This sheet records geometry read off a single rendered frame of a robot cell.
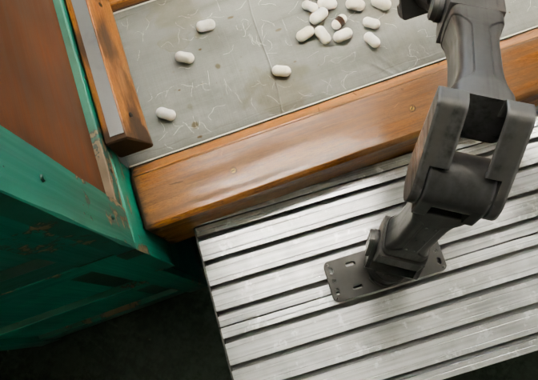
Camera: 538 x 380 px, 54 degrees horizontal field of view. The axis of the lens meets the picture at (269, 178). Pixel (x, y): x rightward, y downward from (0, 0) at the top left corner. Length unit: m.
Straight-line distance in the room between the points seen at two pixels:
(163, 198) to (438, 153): 0.48
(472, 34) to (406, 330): 0.50
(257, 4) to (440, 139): 0.57
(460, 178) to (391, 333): 0.44
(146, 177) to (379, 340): 0.47
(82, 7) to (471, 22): 0.59
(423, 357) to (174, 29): 0.72
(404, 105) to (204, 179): 0.35
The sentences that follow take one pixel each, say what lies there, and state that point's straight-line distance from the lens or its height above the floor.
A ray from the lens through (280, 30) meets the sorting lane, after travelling 0.98.
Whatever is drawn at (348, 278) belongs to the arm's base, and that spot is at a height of 0.68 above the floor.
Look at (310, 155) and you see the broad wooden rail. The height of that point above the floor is 0.76.
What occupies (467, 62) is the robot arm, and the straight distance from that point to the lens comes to 0.59.
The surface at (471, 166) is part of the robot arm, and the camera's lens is 0.55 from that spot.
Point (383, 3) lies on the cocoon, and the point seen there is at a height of 0.76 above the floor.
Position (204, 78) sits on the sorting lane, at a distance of 0.95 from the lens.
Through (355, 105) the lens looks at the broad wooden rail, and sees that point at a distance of 0.90.
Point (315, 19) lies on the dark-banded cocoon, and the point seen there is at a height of 0.76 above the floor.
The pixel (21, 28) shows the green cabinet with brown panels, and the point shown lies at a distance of 0.72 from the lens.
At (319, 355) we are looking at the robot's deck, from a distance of 0.92.
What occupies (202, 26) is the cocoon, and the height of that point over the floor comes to 0.76.
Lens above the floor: 1.59
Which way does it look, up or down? 75 degrees down
